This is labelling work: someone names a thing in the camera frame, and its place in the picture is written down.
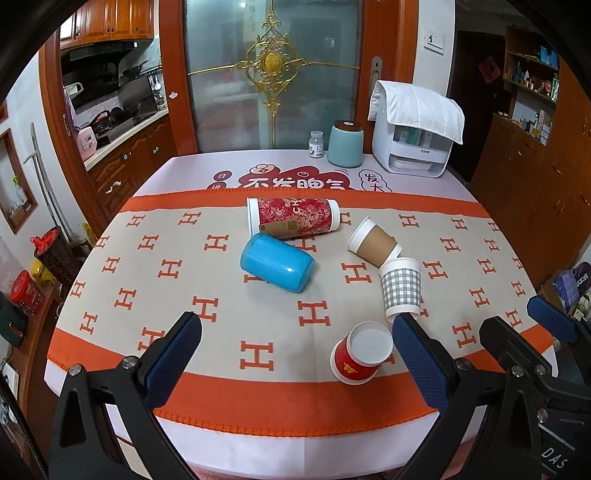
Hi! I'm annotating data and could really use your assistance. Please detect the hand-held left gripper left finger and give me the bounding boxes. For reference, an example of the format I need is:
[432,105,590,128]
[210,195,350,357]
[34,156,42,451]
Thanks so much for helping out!
[48,311,204,480]

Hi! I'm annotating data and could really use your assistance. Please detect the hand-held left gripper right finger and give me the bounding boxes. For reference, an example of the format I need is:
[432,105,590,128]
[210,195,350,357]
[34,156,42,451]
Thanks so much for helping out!
[392,313,544,480]

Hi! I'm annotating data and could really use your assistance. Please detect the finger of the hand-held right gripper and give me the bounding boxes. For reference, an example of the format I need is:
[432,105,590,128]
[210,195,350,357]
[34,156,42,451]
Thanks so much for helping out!
[479,316,556,387]
[527,295,591,344]

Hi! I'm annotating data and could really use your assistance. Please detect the red paper cup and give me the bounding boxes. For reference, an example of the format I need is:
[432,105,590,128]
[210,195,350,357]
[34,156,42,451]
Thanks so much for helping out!
[330,320,394,386]

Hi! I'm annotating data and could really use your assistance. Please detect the grey checked paper cup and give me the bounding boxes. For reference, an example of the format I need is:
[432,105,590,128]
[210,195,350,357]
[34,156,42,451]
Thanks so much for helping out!
[379,257,423,324]

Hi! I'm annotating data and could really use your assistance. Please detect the brown paper cup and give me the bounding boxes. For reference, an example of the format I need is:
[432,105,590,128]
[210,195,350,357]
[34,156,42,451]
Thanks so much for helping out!
[347,216,403,268]

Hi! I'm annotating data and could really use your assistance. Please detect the blue plastic cup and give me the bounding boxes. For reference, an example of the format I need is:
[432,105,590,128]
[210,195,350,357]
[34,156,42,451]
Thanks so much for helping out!
[239,232,315,292]

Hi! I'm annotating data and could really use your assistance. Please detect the tall red patterned cup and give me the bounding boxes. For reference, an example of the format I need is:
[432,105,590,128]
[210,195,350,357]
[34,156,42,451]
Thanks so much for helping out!
[247,196,341,240]

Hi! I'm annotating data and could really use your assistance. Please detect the blue cardboard box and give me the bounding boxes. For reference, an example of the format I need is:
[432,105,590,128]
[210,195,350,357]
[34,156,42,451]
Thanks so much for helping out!
[551,262,591,315]

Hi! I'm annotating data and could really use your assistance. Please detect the orange and beige patterned blanket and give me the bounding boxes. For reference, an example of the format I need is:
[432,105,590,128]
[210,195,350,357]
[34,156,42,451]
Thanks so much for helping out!
[46,187,555,425]

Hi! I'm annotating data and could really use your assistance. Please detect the wooden side cabinet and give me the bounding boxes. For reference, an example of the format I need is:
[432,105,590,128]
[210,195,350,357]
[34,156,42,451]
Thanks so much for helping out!
[470,113,591,289]

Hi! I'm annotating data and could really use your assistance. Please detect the dark woven basket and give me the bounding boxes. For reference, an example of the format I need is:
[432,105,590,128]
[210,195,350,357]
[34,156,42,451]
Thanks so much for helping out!
[33,226,82,288]

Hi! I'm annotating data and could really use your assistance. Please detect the yellow container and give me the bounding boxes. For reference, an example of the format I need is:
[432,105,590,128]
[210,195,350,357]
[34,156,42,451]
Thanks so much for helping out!
[30,260,56,284]

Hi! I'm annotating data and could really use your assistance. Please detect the red round tin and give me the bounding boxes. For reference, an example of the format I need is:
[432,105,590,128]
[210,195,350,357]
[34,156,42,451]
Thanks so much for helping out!
[10,270,45,317]

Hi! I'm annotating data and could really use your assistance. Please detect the dark green box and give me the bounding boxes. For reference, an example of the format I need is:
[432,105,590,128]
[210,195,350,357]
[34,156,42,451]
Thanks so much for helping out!
[0,293,29,350]

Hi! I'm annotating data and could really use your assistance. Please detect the pink printed tablecloth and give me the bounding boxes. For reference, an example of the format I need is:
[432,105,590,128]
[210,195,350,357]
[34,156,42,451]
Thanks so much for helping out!
[44,150,560,480]

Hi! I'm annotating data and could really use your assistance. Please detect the wooden lower kitchen cabinets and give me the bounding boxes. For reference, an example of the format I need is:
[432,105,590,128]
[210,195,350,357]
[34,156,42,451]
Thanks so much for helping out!
[85,113,179,223]

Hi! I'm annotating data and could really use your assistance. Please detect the wooden kitchen cabinets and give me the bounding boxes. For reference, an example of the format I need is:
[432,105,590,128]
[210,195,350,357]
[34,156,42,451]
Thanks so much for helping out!
[85,113,179,223]
[59,0,155,49]

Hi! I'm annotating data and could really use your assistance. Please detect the white countertop appliance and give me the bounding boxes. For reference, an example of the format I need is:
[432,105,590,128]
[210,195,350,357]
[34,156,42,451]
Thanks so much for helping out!
[370,83,452,175]

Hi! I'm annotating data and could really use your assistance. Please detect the white mop pole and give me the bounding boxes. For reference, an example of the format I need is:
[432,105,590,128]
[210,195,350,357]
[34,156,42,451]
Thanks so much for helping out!
[29,122,71,241]

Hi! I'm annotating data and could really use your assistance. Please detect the teal canister with brown lid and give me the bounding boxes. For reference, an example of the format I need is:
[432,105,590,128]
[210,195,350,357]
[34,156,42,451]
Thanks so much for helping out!
[327,120,365,168]

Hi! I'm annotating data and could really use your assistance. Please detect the pink kitchen appliance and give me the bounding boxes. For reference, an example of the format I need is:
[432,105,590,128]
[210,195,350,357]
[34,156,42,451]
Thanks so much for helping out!
[76,127,99,160]

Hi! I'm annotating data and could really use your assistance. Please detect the white quilted cover cloth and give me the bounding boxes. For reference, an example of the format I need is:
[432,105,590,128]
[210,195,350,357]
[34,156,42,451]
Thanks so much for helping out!
[368,80,465,145]

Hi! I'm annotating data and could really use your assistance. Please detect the frosted glass door gold ornament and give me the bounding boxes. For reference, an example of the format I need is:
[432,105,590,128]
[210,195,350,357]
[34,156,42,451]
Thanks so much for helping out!
[182,0,366,154]

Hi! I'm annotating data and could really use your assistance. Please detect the black range hood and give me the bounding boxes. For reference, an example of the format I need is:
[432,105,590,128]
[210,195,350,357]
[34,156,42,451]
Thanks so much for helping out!
[60,39,154,95]

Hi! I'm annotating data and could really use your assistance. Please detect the wooden upper kitchen cabinets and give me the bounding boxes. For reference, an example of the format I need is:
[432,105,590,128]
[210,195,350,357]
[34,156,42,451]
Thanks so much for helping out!
[59,0,155,49]

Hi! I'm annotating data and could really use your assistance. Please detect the white wall socket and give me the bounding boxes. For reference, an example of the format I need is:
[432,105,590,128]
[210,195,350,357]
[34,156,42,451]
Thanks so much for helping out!
[0,360,20,394]

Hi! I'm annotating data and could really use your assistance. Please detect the wooden wall shelf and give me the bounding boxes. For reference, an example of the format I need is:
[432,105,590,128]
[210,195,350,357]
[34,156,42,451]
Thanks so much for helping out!
[501,25,563,145]

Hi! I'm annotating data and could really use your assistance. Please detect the wooden window frame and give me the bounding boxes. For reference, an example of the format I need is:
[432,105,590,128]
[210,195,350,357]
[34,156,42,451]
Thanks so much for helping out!
[0,128,38,234]

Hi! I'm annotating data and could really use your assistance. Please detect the red wall decoration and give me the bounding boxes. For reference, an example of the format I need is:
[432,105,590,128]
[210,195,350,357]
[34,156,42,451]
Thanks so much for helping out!
[478,55,502,84]

